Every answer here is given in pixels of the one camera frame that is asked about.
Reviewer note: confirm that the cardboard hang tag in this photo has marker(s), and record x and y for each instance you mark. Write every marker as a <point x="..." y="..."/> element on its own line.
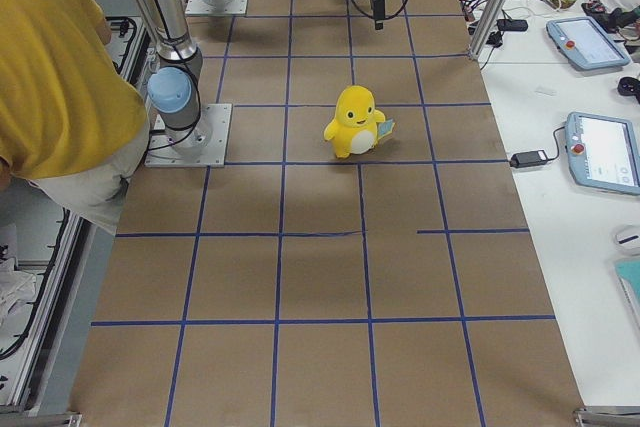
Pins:
<point x="385" y="128"/>

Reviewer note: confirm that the yellow plush toy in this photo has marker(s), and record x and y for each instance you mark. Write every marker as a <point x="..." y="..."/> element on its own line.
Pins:
<point x="354" y="128"/>

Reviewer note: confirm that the upper teach pendant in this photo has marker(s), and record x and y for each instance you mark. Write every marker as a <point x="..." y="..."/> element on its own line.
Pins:
<point x="586" y="44"/>

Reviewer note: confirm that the teach pendant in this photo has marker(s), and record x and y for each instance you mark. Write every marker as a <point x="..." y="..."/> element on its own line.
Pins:
<point x="586" y="44"/>
<point x="602" y="152"/>

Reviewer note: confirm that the black power adapter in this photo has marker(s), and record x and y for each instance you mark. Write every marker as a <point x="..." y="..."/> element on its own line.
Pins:
<point x="527" y="159"/>

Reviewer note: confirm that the lower teach pendant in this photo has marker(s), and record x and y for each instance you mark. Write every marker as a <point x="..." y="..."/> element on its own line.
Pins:
<point x="602" y="152"/>

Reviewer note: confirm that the person in yellow shirt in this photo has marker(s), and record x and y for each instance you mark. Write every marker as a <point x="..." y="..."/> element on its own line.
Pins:
<point x="70" y="125"/>

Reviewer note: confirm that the teal notebook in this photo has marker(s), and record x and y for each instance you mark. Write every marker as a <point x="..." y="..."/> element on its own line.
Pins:
<point x="627" y="272"/>

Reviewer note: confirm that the crumpled white cloth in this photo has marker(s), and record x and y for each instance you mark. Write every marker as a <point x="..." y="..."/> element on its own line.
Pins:
<point x="17" y="288"/>

